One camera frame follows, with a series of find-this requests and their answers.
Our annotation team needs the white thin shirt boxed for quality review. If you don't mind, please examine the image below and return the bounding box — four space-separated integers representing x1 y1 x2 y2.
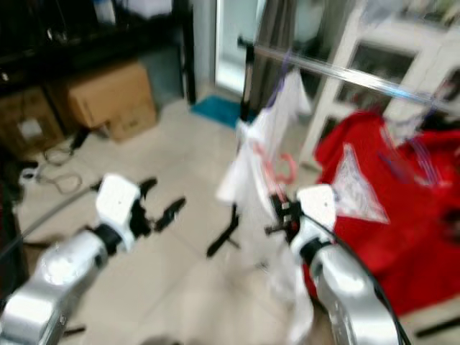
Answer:
216 70 317 344

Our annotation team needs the teal floor mat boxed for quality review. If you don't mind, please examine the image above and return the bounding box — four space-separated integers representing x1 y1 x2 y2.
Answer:
190 96 242 129

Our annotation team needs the large brown cardboard box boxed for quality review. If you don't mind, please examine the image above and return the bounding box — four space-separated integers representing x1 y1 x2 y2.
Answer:
54 61 159 130

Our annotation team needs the red t-shirt white print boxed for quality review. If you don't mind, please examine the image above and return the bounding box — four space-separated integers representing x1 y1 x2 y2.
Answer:
302 108 460 317

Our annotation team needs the dark cardboard box white label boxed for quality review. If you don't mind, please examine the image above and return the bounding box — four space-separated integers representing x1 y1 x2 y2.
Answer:
0 86 70 161

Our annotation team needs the black chair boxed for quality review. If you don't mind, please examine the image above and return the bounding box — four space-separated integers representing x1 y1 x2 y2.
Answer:
0 167 31 304

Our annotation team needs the white framed glass door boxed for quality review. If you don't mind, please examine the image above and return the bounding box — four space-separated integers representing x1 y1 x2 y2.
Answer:
194 0 267 98

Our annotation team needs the black shelf unit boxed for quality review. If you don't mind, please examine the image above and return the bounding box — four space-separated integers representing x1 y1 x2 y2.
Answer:
0 0 196 109

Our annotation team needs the grey curtain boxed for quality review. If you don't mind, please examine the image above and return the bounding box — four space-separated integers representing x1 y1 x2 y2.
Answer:
250 0 297 123

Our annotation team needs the white glass door cabinet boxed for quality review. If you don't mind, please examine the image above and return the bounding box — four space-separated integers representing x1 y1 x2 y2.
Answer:
300 0 460 167

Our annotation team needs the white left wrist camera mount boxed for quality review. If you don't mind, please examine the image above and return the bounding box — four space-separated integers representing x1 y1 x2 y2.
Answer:
97 174 142 235

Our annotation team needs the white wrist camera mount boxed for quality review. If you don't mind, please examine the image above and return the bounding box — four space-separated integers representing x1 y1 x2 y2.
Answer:
97 174 142 235
298 185 337 242

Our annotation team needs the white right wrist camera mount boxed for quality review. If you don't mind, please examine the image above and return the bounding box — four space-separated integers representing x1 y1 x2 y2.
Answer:
298 185 337 242

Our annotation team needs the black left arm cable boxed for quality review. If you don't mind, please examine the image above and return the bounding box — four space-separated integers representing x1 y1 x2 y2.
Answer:
0 183 109 261

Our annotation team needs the floor cable with black plug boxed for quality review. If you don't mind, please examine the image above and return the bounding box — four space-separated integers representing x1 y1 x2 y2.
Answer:
20 128 96 195

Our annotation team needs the chrome clothes rack black frame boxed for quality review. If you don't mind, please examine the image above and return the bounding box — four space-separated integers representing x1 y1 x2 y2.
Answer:
205 36 460 339

